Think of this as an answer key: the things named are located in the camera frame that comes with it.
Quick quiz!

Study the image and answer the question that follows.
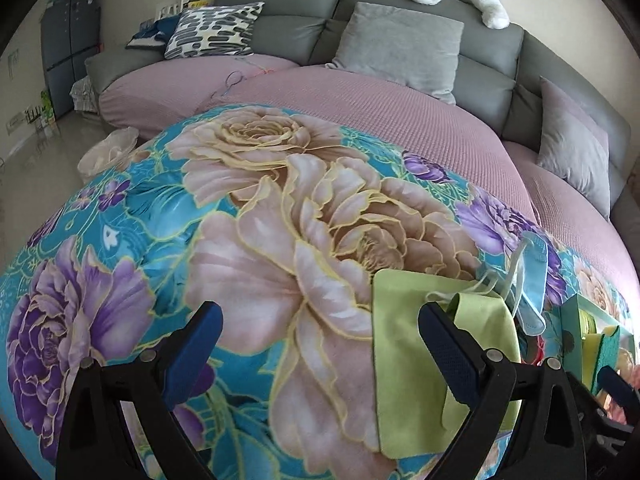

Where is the thin wire loop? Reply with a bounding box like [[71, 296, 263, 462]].
[[215, 55, 271, 98]]

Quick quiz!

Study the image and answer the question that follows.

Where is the teal box with white inside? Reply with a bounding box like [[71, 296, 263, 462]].
[[560, 294, 640, 361]]

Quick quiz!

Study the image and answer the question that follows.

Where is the green and white box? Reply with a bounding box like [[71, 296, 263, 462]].
[[25, 91, 57, 128]]

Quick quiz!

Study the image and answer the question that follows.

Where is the light green cloth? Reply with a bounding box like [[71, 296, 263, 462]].
[[374, 268, 523, 458]]

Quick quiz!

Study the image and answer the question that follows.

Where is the stack of booklets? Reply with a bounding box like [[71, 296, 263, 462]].
[[157, 0, 211, 16]]

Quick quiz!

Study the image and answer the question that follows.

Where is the floral printed blanket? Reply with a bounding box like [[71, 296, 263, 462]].
[[0, 102, 640, 480]]

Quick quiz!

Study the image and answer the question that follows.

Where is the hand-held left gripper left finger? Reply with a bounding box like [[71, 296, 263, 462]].
[[54, 301, 224, 480]]

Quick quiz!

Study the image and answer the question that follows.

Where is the black and white patterned cushion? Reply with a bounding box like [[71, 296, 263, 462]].
[[164, 1, 266, 60]]

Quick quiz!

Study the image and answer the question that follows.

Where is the pink quilted sofa cover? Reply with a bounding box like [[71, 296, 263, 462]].
[[97, 55, 301, 139], [197, 66, 541, 226], [502, 140, 640, 306]]

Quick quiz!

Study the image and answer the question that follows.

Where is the white lace cloth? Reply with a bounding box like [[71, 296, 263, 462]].
[[70, 79, 101, 113]]

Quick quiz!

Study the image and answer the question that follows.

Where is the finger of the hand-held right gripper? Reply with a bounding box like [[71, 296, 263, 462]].
[[597, 366, 640, 408]]

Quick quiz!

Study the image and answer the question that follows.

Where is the blue face mask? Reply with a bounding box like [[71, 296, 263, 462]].
[[480, 235, 556, 333]]

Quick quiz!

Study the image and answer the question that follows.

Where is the green and yellow sponge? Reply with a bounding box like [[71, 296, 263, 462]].
[[580, 325, 623, 396]]

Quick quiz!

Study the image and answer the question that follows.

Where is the dark blue cloth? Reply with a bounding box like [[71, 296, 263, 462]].
[[125, 15, 181, 51]]

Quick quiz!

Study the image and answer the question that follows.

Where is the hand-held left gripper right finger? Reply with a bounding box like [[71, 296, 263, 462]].
[[418, 302, 588, 480]]

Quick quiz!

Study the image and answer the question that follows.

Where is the grey sofa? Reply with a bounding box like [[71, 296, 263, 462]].
[[85, 0, 640, 241]]

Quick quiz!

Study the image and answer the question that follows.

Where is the white basket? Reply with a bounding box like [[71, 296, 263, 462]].
[[77, 127, 140, 183]]

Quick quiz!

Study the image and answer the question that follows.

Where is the grey and pink cushion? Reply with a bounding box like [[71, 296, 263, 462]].
[[537, 76, 612, 221]]

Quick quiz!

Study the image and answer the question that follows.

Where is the blue-grey cabinet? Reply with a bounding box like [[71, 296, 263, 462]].
[[41, 0, 101, 118]]

